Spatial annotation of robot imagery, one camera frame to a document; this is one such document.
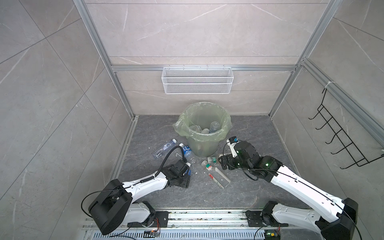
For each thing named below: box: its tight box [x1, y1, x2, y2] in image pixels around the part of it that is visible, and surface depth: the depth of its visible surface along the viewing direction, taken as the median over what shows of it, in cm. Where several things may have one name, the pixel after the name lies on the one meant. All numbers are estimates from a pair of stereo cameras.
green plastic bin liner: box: [172, 102, 233, 142], surface depth 90 cm
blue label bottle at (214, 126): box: [209, 121, 220, 134], surface depth 95 cm
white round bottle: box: [201, 128, 210, 134], surface depth 103 cm
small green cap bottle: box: [201, 160, 213, 171], surface depth 92 cm
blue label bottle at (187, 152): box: [179, 142, 193, 159], surface depth 96 cm
